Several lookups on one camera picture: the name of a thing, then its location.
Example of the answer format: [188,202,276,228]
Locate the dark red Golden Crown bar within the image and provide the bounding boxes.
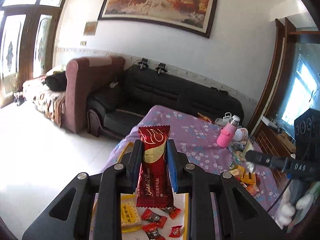
[136,125,174,208]

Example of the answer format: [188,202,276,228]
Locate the white gloved hand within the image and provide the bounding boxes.
[274,187,314,229]

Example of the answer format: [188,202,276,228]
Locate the television screen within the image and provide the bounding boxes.
[274,43,319,137]

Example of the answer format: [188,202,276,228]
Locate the yellow snack pack dark label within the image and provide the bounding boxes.
[241,171,257,185]

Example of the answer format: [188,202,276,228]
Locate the yellow cracker packet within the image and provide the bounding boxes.
[120,194,142,233]

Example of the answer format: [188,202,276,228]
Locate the plain yellow snack pack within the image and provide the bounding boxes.
[229,165,246,179]

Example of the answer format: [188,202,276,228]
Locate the red candy upper tray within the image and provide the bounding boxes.
[142,209,167,229]

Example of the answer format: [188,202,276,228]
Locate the red candy tray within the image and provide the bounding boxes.
[142,222,165,240]
[142,209,167,229]

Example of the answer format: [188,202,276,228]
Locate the round green label snack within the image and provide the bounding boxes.
[233,151,246,165]

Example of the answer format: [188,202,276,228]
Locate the red candy lower tray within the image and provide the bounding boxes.
[142,222,165,240]

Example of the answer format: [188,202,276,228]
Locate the white plastic jar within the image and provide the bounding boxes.
[233,127,248,141]

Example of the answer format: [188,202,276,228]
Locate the red candy in tray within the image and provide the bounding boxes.
[161,206,181,219]

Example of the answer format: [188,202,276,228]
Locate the purple floral tablecloth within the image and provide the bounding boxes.
[88,104,281,240]

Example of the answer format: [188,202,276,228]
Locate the pink sleeved thermos bottle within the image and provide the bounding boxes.
[216,115,240,148]

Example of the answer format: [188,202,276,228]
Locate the patterned sofa blanket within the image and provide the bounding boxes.
[22,76,66,127]

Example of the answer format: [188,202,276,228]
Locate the black bag on sofa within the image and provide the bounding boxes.
[44,71,67,92]

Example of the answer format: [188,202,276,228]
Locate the maroon armchair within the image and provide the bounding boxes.
[62,56,125,134]

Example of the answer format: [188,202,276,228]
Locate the black leather sofa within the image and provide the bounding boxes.
[87,65,244,139]

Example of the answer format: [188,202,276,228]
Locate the black clamp on sofa left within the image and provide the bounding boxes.
[138,58,149,70]

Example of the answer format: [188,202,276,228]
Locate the black clamp on sofa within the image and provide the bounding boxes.
[138,58,149,70]
[155,63,168,75]

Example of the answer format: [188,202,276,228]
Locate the black clamp on sofa right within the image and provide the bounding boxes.
[155,63,168,75]

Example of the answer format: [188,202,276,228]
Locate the framed horse painting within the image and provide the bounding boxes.
[98,0,217,38]

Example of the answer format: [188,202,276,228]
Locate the wooden glass door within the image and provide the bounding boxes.
[1,0,66,107]

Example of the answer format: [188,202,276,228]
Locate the small wall plaque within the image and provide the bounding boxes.
[84,21,98,36]

